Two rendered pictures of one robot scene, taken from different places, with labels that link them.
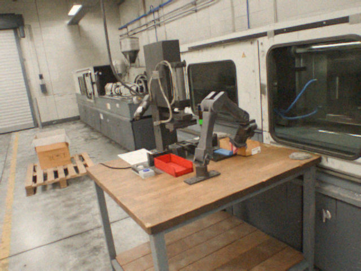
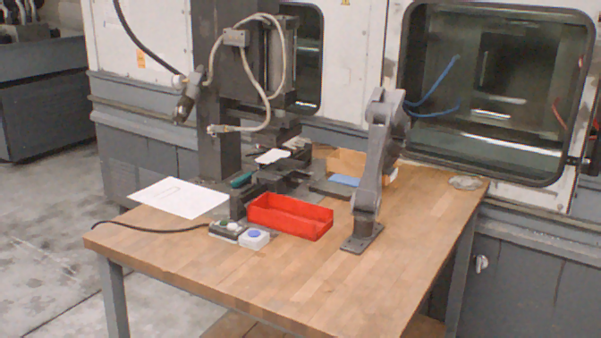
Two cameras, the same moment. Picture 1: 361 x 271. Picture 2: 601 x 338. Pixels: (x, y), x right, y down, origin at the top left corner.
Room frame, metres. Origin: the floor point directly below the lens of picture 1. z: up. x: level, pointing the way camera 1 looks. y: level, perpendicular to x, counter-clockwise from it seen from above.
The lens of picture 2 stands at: (0.34, 0.81, 1.73)
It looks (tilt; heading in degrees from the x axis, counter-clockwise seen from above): 23 degrees down; 329
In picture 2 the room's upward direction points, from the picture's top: 2 degrees clockwise
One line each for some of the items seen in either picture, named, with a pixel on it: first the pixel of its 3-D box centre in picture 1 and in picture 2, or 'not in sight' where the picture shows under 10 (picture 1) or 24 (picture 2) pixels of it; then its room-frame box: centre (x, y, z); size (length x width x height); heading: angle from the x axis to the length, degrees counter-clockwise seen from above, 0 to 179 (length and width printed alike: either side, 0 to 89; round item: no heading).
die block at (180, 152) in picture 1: (186, 149); (278, 180); (1.88, -0.03, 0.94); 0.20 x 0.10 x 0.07; 120
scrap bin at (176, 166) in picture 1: (172, 164); (290, 215); (1.64, 0.06, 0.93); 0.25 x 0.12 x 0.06; 30
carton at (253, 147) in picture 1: (239, 145); (361, 167); (1.86, -0.38, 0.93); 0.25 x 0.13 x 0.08; 30
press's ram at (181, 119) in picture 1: (174, 106); (259, 101); (1.94, 0.02, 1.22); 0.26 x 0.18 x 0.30; 30
